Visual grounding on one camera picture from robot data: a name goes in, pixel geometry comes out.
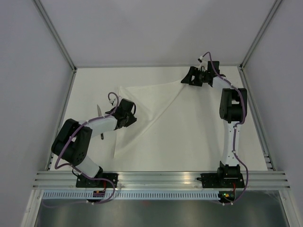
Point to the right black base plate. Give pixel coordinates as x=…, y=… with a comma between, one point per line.
x=213, y=180

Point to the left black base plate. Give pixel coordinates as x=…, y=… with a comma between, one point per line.
x=102, y=180

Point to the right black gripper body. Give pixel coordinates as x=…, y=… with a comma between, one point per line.
x=200, y=77

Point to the white cloth napkin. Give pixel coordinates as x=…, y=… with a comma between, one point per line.
x=151, y=102

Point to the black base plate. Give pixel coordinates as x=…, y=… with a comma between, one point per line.
x=102, y=180
x=213, y=180

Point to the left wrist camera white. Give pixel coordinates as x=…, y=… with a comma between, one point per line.
x=115, y=101

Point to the left aluminium frame post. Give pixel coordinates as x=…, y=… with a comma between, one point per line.
x=50, y=26

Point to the white slotted cable duct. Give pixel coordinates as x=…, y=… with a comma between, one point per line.
x=131, y=195

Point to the right side aluminium rail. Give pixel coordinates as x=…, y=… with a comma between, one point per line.
x=257, y=121

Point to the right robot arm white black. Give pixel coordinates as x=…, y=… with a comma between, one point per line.
x=233, y=112

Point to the aluminium front rail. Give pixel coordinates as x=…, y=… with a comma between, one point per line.
x=127, y=180

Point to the right aluminium frame post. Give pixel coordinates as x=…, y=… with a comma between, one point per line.
x=266, y=23

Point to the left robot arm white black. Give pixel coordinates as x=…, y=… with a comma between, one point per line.
x=72, y=142

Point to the silver table knife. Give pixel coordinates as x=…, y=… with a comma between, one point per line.
x=100, y=114

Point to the aluminium frame post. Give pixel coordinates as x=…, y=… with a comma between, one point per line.
x=266, y=23
x=50, y=26

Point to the left side aluminium rail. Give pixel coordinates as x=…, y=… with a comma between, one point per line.
x=65, y=99

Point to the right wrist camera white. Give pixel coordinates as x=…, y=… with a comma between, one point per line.
x=201, y=62

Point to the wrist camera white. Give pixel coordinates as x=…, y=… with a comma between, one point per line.
x=115, y=101
x=201, y=62

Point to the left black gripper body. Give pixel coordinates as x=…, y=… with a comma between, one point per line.
x=126, y=117

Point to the aluminium rail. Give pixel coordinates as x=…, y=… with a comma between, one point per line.
x=127, y=180
x=65, y=99
x=257, y=121

